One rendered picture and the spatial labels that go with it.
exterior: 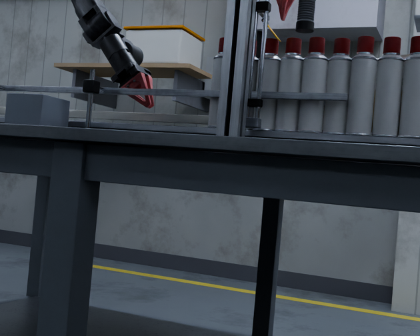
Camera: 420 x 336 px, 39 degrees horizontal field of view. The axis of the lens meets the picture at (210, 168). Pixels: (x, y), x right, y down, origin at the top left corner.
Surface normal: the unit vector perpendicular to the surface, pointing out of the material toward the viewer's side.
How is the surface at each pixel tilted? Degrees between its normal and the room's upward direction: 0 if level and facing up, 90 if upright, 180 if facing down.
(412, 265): 90
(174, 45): 90
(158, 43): 90
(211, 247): 90
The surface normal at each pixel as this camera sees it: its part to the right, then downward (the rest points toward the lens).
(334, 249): -0.39, -0.05
